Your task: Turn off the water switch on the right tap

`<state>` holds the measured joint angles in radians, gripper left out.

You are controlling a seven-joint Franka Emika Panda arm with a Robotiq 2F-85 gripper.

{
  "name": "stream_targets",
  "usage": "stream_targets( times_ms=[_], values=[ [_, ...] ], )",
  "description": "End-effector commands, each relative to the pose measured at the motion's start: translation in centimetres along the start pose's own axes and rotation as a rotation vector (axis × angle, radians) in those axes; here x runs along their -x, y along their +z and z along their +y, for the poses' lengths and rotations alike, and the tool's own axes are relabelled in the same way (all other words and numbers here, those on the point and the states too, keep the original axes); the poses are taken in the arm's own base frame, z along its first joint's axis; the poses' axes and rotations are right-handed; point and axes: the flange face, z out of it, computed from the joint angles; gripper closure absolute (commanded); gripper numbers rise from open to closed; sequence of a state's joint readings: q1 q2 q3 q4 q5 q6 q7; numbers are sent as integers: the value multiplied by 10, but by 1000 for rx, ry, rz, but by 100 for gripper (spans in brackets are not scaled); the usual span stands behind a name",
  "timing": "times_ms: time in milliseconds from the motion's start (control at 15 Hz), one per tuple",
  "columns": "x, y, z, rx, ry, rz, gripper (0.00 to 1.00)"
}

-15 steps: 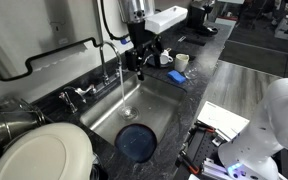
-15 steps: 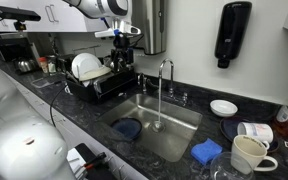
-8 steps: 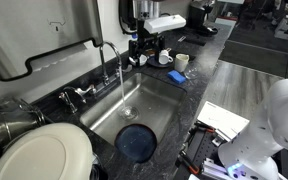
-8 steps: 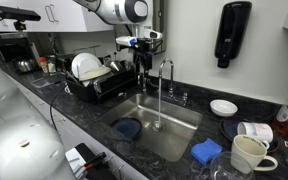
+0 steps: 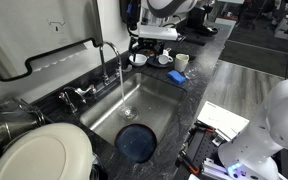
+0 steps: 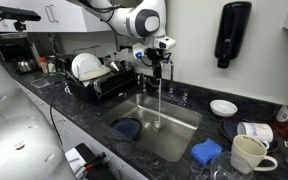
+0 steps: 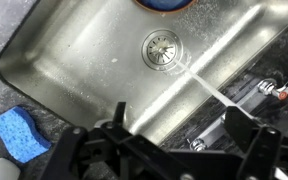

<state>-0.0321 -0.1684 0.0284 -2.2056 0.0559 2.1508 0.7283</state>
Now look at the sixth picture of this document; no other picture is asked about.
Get white upper cabinets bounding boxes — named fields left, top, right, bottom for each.
left=0, top=0, right=113, bottom=34

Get black dish rack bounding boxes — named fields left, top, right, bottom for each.
left=58, top=54, right=138, bottom=104

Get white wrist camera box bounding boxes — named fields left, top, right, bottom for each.
left=131, top=42, right=147, bottom=61

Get white lower cabinets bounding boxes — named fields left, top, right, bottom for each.
left=15, top=79, right=148, bottom=180

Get black cable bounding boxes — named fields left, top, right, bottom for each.
left=49, top=84, right=68, bottom=148

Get stainless steel sink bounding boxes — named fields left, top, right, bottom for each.
left=97, top=93, right=203, bottom=163

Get black bar camera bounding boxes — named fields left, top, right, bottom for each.
left=0, top=4, right=42, bottom=32

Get chrome gooseneck faucet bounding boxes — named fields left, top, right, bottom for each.
left=159, top=59, right=176, bottom=98

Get black wall soap dispenser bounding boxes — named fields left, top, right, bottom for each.
left=213, top=0, right=253, bottom=69

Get black orange clamp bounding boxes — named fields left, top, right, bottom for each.
left=75, top=143, right=118, bottom=180

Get cream coffee mug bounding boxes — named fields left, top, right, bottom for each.
left=230, top=134, right=279, bottom=175

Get steel kettle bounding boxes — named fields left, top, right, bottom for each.
left=13, top=57, right=38, bottom=74

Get running water stream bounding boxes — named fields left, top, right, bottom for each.
left=156, top=78, right=163, bottom=132

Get chrome tap handle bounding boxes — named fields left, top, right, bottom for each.
left=180, top=91, right=189, bottom=106
left=147, top=78, right=160, bottom=93

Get round white plate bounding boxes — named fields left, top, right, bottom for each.
left=71, top=52, right=103, bottom=81

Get amber dish soap bottle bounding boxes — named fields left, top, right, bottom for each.
left=272, top=87, right=288, bottom=136

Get dark blue plate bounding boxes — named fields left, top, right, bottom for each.
left=110, top=117, right=144, bottom=141

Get white paper sheet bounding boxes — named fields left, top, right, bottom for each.
left=64, top=147, right=85, bottom=176

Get dark navy plate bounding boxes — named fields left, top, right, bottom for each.
left=219, top=117, right=280, bottom=153

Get glass jar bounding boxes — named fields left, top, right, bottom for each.
left=47, top=55, right=58, bottom=75

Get white cabinets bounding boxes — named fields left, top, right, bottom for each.
left=15, top=79, right=148, bottom=180
left=0, top=0, right=113, bottom=34

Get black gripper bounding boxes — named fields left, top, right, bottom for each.
left=145, top=47, right=172, bottom=80

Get black microwave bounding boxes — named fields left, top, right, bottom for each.
left=0, top=36, right=35, bottom=63

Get cream oval plate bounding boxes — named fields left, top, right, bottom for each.
left=78, top=65, right=112, bottom=83

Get blue sponge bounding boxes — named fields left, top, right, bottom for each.
left=190, top=137, right=223, bottom=167

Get white ceramic bowl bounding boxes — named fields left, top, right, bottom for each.
left=209, top=99, right=239, bottom=118

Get clear glass bowl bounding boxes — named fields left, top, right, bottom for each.
left=209, top=151, right=256, bottom=180

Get small chrome side faucet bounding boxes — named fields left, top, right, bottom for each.
left=137, top=72, right=148, bottom=94

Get white printed mug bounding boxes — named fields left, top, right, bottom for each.
left=236, top=121, right=274, bottom=144

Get red lid jar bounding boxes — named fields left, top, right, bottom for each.
left=38, top=57, right=49, bottom=74

